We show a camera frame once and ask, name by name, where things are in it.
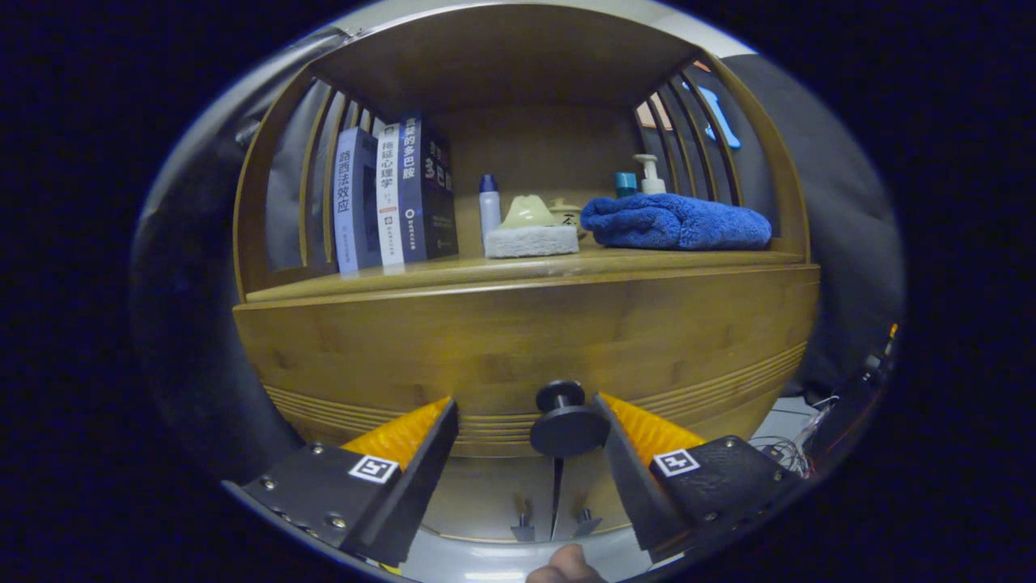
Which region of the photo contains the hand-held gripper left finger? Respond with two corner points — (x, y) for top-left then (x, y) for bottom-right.
(241, 397), (460, 568)

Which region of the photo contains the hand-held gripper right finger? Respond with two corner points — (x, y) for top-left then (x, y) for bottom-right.
(590, 393), (810, 564)

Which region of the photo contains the wooden drawer with black knob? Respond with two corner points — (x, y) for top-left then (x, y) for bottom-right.
(233, 263), (822, 460)

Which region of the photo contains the pale green sponge brush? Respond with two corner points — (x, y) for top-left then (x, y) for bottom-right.
(484, 194), (581, 259)

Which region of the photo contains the wooden cabinet door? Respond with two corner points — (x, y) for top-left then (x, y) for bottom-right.
(421, 457), (559, 542)
(554, 457), (640, 539)

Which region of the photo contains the wooden countertop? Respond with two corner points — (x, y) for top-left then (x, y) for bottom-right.
(245, 243), (810, 303)

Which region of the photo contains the wooden cabinet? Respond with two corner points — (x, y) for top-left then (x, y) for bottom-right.
(232, 4), (822, 543)

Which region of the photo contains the folded blue towel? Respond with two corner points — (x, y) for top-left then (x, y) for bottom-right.
(580, 193), (773, 251)

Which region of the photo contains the beige lidded teacup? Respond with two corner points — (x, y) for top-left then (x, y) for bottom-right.
(549, 198), (585, 240)

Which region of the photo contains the black equipment with orange tip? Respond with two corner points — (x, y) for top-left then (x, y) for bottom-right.
(858, 322), (901, 381)

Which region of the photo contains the white bottle with blue cap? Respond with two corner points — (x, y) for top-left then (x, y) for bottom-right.
(478, 174), (503, 244)

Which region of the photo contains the light blue book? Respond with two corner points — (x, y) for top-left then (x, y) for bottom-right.
(333, 126), (381, 274)

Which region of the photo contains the white book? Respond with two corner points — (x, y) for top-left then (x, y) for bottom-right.
(375, 123), (405, 268)

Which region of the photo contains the white pump bottle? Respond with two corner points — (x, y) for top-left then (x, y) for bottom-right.
(632, 154), (668, 195)

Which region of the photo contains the dark blue book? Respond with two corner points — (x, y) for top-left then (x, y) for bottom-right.
(397, 114), (460, 264)

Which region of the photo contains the tangle of cables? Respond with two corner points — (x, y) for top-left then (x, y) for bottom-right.
(749, 393), (839, 479)

